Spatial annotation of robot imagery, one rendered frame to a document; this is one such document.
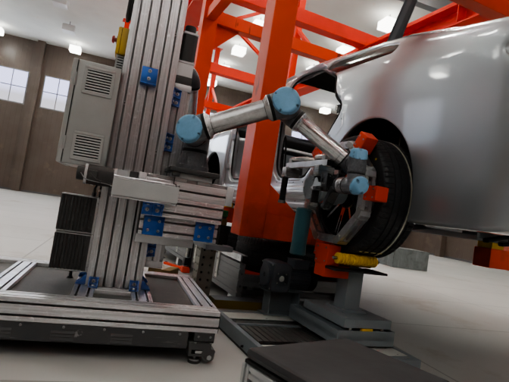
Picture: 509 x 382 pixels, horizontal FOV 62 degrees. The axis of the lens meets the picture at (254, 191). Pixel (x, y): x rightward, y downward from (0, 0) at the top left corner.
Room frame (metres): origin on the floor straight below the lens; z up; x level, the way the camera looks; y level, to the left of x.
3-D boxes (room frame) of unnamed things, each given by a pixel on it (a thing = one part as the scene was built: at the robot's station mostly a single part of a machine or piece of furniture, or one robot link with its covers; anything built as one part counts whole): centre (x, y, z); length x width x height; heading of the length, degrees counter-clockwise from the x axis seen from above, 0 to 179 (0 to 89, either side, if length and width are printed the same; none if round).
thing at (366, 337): (2.41, -0.58, 0.13); 0.50 x 0.36 x 0.10; 23
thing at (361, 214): (2.30, -0.44, 0.85); 0.54 x 0.07 x 0.54; 23
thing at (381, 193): (2.01, -0.57, 0.85); 0.09 x 0.08 x 0.07; 23
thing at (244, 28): (5.03, -0.49, 2.54); 2.58 x 0.12 x 0.42; 113
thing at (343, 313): (2.37, -0.60, 0.32); 0.40 x 0.30 x 0.28; 23
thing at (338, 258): (2.23, -0.58, 0.51); 0.29 x 0.06 x 0.06; 113
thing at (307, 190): (2.27, -0.38, 0.85); 0.21 x 0.14 x 0.14; 113
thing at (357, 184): (1.78, -0.41, 0.85); 0.11 x 0.08 x 0.09; 23
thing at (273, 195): (2.85, -0.30, 0.69); 0.52 x 0.17 x 0.35; 113
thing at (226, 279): (4.04, 0.11, 0.14); 2.47 x 0.85 x 0.27; 23
